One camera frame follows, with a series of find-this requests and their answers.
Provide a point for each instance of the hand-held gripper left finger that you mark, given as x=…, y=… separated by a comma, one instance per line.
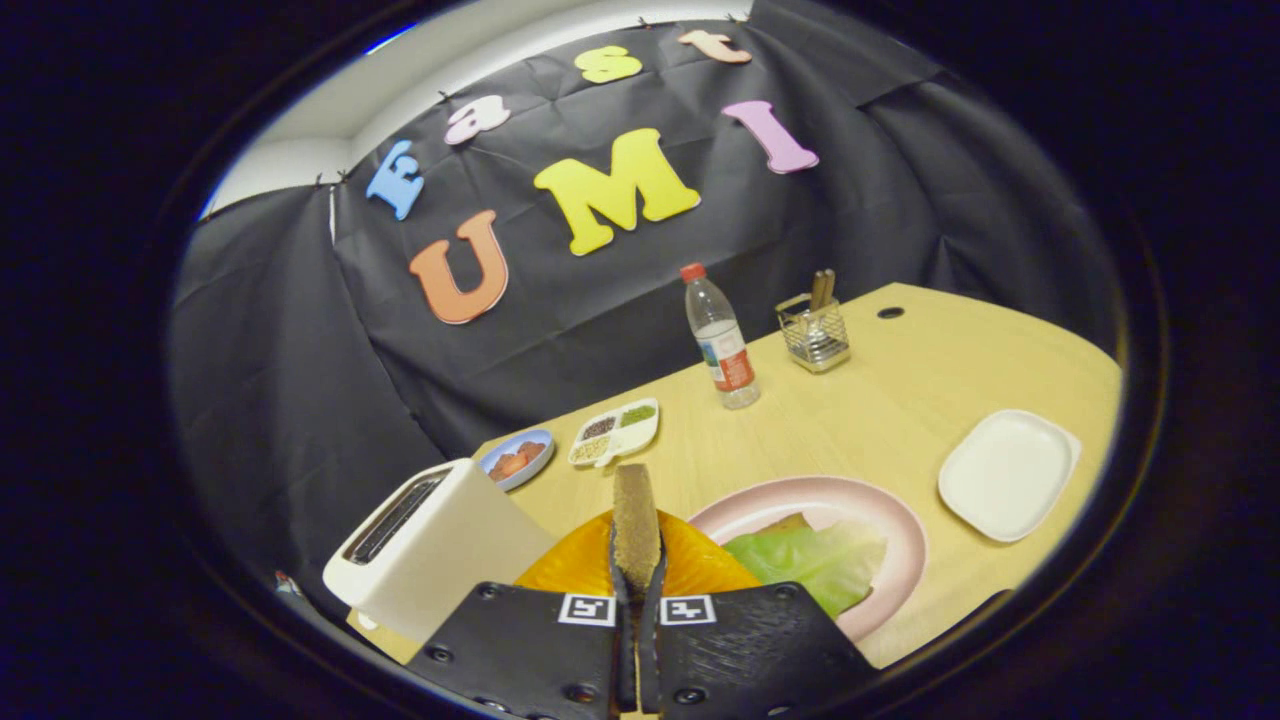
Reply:
x=530, y=650

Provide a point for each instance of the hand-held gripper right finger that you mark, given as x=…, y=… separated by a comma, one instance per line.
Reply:
x=750, y=650

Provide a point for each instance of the green lettuce leaf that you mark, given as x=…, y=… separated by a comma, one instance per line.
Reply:
x=810, y=565

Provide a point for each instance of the brown bread slice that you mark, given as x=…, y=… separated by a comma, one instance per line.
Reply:
x=636, y=520
x=785, y=524

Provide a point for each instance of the white toaster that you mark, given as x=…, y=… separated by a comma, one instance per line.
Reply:
x=450, y=560

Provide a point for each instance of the small blue plate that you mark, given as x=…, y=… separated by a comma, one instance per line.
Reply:
x=495, y=480

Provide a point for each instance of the pink round plate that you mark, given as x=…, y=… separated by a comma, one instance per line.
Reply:
x=830, y=495

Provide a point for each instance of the red tomato slices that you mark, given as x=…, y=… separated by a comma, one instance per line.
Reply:
x=517, y=461

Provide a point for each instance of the white divided condiment tray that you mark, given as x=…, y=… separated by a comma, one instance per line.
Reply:
x=613, y=432

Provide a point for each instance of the clear plastic water bottle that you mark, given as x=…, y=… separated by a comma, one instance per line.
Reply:
x=722, y=345

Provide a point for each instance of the white rectangular plate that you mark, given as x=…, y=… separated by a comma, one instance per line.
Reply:
x=1008, y=475

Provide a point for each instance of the metal cutlery holder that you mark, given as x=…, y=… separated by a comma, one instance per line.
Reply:
x=815, y=340

